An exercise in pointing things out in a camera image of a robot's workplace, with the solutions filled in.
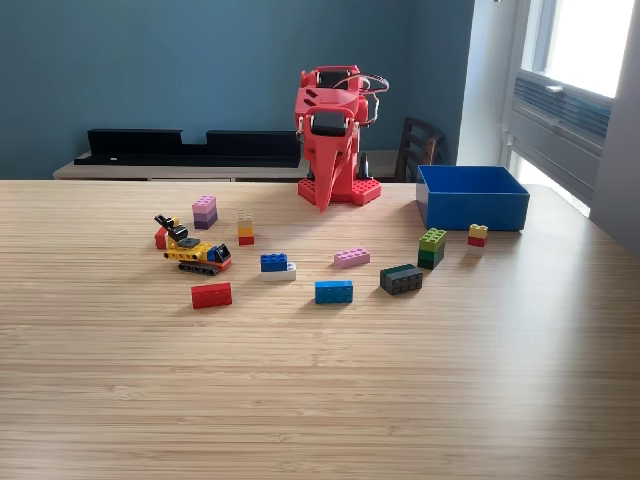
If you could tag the blue plastic bin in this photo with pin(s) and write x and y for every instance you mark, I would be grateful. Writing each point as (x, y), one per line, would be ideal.
(475, 210)

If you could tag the grey window heater unit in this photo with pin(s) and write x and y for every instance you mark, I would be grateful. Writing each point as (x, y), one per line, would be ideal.
(555, 130)

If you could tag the pink flat brick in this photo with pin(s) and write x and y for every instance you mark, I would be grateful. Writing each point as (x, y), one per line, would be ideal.
(352, 257)

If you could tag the green brick stack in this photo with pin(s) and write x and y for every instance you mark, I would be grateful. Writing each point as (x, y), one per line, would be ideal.
(431, 249)

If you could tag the bright window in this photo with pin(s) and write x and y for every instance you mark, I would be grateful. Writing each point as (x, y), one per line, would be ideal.
(585, 45)

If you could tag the yellow toy digger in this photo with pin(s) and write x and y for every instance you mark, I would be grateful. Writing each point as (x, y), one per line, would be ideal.
(192, 252)

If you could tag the pink purple brick stack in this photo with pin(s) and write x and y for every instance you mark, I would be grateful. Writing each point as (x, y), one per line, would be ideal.
(205, 212)

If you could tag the blue white brick stack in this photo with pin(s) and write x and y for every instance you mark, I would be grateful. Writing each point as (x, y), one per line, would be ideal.
(275, 265)

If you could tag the dark wooden chair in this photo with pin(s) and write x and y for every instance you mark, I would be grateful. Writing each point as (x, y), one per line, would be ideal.
(420, 145)

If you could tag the black brick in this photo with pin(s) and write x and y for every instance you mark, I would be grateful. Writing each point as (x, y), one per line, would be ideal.
(401, 281)

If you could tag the tan orange red brick stack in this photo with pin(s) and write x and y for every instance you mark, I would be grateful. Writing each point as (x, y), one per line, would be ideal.
(245, 230)

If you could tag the yellow red white brick stack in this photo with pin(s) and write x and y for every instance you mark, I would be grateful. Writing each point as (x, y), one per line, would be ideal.
(477, 240)

